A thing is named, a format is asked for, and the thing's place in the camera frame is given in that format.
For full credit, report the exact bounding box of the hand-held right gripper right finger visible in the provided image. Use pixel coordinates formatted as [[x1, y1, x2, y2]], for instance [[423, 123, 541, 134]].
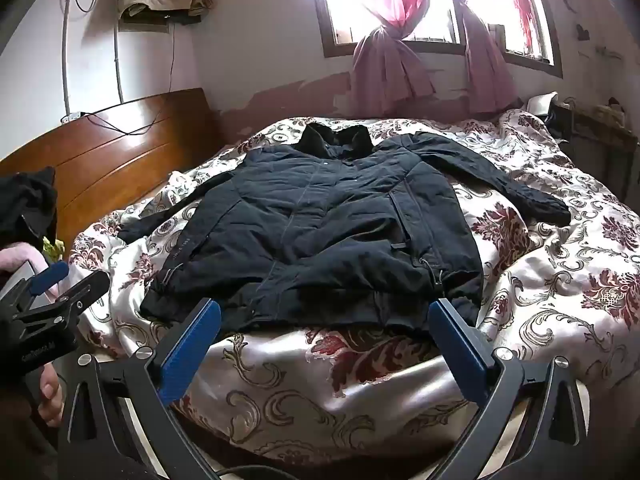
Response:
[[427, 299, 591, 480]]

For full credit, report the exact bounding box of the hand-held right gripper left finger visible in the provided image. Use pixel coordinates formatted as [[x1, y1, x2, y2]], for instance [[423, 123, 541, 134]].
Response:
[[59, 299, 223, 480]]

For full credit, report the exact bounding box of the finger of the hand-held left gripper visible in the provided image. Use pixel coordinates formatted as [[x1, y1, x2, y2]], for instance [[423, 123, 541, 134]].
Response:
[[11, 270, 111, 332], [20, 261, 70, 306]]

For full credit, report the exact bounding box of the black padded jacket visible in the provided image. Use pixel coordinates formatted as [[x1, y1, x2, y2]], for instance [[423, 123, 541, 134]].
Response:
[[120, 122, 573, 335]]

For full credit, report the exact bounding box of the person's left hand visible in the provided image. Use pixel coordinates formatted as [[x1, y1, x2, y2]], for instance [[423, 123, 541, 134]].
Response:
[[37, 364, 67, 427]]

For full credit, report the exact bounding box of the pink cloth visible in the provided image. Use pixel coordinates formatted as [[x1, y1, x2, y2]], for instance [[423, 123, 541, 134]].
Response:
[[0, 242, 63, 301]]

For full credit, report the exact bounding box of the dark cloth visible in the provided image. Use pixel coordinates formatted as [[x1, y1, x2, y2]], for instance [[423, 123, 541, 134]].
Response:
[[0, 166, 58, 252]]

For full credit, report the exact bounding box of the floral satin bedspread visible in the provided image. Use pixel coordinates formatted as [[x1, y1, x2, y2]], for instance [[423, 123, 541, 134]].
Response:
[[67, 110, 640, 467]]

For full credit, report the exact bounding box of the wooden headboard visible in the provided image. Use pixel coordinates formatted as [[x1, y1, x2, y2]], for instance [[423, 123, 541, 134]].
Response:
[[0, 87, 211, 252]]

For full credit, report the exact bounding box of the cluttered bedside table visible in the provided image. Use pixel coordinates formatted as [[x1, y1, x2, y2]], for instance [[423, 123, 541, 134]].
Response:
[[550, 97, 640, 163]]

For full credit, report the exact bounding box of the pink tied curtain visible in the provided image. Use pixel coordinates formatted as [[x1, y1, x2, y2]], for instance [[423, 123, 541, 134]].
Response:
[[320, 0, 438, 117], [442, 0, 523, 114]]

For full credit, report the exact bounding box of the brown framed window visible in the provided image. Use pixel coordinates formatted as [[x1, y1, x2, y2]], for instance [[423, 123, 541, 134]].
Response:
[[307, 0, 563, 79]]

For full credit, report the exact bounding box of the white wall pipe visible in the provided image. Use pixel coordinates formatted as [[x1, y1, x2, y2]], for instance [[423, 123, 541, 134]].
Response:
[[61, 0, 83, 117], [112, 0, 126, 106]]

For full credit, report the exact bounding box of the black power cable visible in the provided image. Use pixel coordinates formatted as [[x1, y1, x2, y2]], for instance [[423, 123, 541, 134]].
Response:
[[75, 22, 177, 137]]

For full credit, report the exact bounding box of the dark wall shelf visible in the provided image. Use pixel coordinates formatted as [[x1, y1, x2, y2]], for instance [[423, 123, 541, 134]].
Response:
[[119, 7, 203, 37]]

